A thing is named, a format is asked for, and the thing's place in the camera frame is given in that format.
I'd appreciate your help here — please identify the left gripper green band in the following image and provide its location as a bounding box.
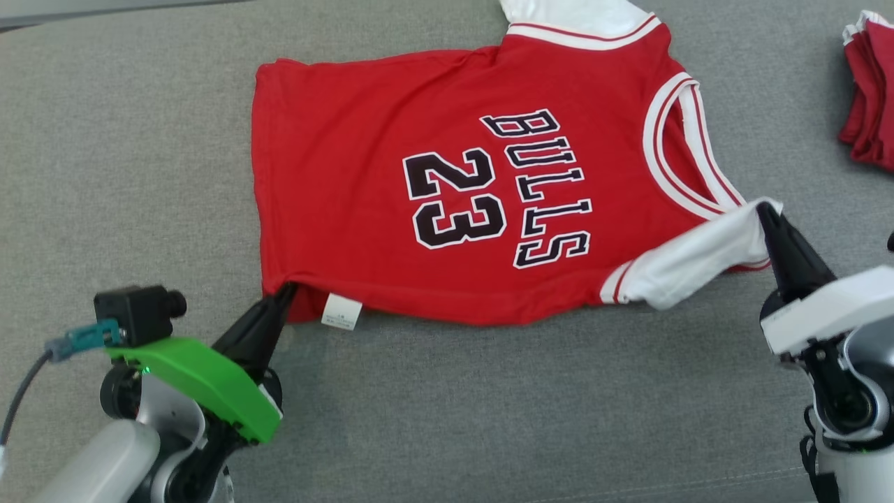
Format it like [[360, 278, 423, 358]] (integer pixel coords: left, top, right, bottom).
[[103, 282, 300, 446]]

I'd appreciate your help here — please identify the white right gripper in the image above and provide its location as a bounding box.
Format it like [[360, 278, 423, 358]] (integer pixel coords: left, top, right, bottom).
[[757, 201, 894, 357]]

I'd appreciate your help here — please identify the red Bulls 23 jersey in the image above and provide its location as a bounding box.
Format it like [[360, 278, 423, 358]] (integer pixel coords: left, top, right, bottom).
[[250, 0, 783, 330]]

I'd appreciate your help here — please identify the folded red garment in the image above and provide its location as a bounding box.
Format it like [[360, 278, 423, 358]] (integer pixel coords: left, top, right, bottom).
[[838, 10, 894, 173]]

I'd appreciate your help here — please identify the teal left camera connector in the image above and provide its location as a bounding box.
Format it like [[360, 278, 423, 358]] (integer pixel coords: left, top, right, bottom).
[[45, 320, 123, 363]]

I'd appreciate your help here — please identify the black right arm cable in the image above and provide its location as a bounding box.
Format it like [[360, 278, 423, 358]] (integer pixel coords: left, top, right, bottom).
[[798, 405, 839, 503]]

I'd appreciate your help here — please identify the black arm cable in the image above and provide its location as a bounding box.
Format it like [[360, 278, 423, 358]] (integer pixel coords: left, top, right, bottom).
[[798, 405, 839, 503], [0, 353, 53, 448]]

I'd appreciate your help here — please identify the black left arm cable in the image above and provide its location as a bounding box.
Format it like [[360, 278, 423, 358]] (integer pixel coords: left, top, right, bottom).
[[0, 353, 53, 448]]

